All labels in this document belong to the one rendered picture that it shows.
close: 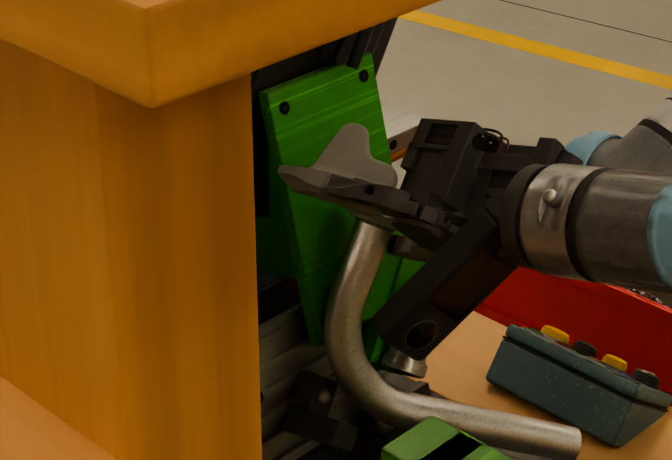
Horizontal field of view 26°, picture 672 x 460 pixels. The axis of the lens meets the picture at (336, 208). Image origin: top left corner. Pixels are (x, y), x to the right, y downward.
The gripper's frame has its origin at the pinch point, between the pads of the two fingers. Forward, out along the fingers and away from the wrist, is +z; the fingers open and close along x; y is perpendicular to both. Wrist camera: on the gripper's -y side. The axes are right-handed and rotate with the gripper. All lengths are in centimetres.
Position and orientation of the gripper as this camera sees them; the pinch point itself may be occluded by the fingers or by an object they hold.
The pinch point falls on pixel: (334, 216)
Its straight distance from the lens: 111.4
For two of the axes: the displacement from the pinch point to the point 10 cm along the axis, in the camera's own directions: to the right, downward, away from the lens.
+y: 3.7, -9.0, 2.2
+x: -6.4, -4.2, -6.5
